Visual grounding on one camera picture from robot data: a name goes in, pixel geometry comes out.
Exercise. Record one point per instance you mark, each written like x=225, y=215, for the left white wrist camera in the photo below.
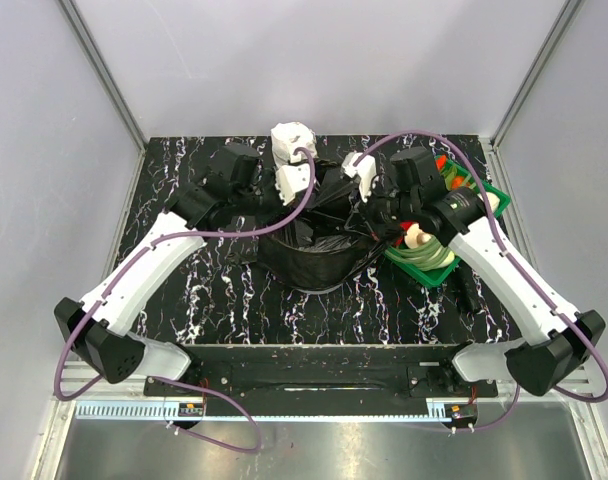
x=292, y=180

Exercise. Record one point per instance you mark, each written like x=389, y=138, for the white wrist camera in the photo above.
x=292, y=180
x=362, y=172

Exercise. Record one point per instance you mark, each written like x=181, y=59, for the orange toy carrot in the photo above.
x=449, y=173

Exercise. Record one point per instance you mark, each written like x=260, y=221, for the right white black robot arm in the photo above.
x=556, y=338

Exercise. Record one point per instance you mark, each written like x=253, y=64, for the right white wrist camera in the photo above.
x=362, y=172

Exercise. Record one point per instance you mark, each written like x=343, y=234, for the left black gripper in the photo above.
x=270, y=180

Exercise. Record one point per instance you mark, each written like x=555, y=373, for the white toy mushroom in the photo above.
x=415, y=237

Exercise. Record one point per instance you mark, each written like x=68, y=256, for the aluminium frame rail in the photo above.
x=94, y=56

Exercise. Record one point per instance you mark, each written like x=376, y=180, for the green plastic vegetable basket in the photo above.
x=434, y=278

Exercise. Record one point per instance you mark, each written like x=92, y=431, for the grey plastic trash bin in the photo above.
x=312, y=290

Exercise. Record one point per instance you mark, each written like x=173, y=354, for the green toy bean bundle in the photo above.
x=427, y=257

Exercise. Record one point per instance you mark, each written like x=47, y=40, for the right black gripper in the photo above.
x=381, y=228

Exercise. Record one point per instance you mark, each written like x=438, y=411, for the white crumpled paper towel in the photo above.
x=287, y=137

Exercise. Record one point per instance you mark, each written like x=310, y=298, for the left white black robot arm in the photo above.
x=97, y=327

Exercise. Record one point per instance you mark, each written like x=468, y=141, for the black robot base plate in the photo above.
x=367, y=382

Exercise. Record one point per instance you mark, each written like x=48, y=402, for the black plastic trash bag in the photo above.
x=324, y=245

